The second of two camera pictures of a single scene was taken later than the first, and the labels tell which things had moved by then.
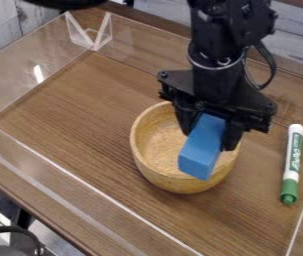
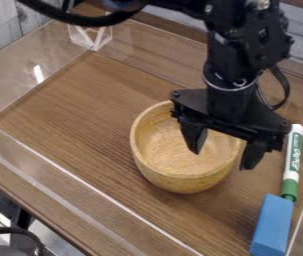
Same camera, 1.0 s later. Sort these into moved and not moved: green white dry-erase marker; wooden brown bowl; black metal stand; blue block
Moved: blue block
Not moved: black metal stand; green white dry-erase marker; wooden brown bowl
